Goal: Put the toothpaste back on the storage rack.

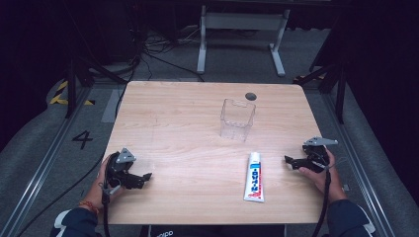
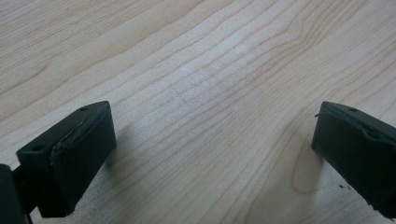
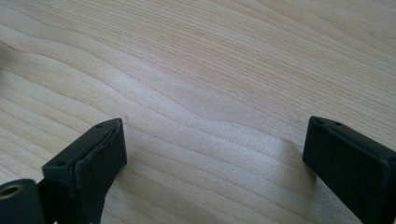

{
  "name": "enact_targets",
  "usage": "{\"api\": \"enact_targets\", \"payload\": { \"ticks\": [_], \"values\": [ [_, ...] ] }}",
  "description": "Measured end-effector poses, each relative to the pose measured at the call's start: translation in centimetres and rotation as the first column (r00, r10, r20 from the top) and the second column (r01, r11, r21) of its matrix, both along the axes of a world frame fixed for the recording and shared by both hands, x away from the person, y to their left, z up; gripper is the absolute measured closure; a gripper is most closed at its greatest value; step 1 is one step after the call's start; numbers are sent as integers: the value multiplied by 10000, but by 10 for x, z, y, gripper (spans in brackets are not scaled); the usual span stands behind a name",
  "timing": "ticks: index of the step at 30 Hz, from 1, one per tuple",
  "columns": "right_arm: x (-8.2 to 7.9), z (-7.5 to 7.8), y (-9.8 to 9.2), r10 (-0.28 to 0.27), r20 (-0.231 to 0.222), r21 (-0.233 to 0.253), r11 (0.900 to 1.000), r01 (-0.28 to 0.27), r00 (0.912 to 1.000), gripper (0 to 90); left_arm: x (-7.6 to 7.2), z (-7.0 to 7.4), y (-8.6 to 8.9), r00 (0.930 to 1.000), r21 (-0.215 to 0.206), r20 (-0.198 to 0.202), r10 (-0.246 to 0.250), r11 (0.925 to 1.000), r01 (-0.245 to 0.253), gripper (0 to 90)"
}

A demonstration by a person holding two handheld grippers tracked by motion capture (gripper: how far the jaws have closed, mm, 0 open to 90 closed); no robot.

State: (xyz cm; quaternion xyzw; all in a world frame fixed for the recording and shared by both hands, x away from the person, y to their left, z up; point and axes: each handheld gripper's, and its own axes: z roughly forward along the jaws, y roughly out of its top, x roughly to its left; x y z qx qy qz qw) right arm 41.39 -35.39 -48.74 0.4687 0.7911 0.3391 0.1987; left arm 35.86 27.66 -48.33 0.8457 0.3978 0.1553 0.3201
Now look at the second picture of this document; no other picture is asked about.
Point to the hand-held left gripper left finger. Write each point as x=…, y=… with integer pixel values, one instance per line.
x=71, y=158

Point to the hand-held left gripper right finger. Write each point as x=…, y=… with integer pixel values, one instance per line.
x=358, y=152

